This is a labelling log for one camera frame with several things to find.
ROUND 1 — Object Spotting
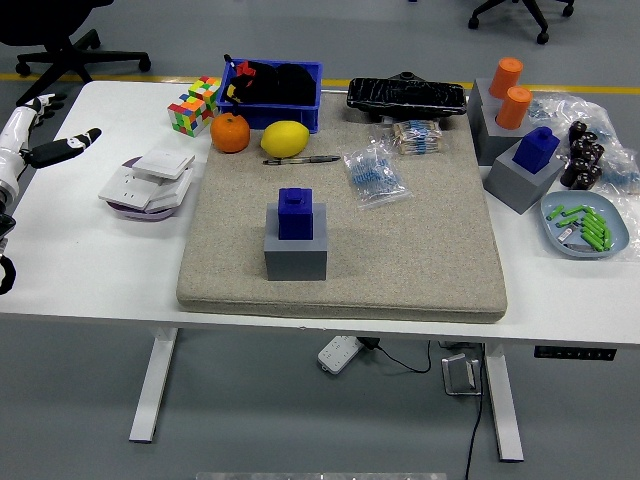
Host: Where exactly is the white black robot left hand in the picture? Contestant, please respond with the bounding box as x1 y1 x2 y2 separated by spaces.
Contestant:
0 93 103 194

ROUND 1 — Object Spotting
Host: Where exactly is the blue seal stamp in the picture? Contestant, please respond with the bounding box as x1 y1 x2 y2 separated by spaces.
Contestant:
277 186 316 242
512 126 561 175

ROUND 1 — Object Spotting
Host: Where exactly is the grey seal holder block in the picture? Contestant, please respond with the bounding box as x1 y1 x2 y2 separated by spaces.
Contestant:
263 202 329 282
482 135 566 215

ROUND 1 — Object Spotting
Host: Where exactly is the black office chair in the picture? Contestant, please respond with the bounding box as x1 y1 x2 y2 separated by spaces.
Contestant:
0 0 153 109

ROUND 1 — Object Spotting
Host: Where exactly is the purple plate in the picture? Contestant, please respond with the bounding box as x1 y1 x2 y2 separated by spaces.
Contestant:
107 155 184 223

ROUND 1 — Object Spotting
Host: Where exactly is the multicolour puzzle cube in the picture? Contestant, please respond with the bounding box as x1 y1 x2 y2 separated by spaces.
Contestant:
167 95 215 138
187 75 222 114

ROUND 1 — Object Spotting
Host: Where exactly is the orange fruit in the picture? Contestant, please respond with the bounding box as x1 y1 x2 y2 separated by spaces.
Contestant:
209 112 252 154

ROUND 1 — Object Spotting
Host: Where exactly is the black pouch with red tag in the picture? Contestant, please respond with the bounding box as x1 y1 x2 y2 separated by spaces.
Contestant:
222 53 280 105

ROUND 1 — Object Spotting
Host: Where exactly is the blue plastic bin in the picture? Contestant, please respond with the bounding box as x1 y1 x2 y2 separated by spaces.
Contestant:
215 59 324 135

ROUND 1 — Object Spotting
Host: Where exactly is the yellow lemon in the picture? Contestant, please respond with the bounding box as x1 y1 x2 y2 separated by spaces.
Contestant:
259 120 311 159

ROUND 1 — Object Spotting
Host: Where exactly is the white table leg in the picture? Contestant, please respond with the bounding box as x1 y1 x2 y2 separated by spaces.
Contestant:
128 327 179 445
483 343 525 463

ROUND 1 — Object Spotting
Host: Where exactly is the black clear pen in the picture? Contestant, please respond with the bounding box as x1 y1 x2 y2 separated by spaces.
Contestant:
262 154 342 166

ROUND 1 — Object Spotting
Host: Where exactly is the black round cloth pouch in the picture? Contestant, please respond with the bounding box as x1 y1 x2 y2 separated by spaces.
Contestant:
274 63 318 107

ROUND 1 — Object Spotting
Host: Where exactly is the clear bag of blue resistors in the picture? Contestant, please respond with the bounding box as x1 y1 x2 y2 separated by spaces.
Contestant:
341 141 414 211

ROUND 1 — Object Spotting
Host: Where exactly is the white power strip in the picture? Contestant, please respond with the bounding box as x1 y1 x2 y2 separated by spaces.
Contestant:
317 334 365 375

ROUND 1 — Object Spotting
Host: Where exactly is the black wrapped tray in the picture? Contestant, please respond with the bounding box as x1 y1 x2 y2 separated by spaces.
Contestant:
346 71 468 123

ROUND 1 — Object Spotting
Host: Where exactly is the taped resistor bundle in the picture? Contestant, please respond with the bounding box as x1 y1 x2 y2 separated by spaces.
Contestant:
384 118 444 156

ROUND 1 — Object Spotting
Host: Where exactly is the grey-brown fabric mat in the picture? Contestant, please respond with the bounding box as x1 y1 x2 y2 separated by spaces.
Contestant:
175 92 509 325

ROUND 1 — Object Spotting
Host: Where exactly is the tall grey holder block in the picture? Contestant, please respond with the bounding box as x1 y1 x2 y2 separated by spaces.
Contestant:
466 77 534 167

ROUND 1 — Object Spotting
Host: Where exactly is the orange cylinder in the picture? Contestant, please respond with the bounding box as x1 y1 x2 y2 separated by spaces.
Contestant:
488 56 525 100
495 85 534 131

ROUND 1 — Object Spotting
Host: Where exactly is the silver metal stand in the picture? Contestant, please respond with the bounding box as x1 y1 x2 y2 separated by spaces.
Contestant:
440 352 484 397

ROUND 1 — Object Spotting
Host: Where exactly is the black office chair base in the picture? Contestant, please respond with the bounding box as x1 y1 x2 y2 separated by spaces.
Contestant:
467 0 576 45

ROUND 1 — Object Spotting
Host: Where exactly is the blue-grey plate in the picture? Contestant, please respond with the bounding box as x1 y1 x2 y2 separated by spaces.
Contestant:
539 190 630 260

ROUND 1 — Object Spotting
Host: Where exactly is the large clear plastic bag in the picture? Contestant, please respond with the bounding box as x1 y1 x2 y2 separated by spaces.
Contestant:
527 93 615 151

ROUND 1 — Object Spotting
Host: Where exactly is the black table control panel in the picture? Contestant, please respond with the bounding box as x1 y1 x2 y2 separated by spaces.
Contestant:
533 345 617 361

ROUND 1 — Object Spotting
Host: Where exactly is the small clear plastic bag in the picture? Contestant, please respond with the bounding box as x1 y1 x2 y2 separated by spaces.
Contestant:
598 145 640 196

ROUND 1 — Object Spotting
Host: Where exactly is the white wall switch panel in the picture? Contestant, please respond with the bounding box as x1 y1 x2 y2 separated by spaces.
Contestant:
131 148 196 180

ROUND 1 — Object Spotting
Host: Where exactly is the white blank wall panel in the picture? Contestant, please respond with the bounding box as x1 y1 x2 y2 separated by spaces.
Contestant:
144 167 195 216

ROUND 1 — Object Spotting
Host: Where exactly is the black plug with cord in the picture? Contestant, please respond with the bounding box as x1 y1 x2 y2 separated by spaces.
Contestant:
358 337 434 375

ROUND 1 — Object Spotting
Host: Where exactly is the black floor cable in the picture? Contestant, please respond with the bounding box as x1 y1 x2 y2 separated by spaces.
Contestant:
463 387 485 480

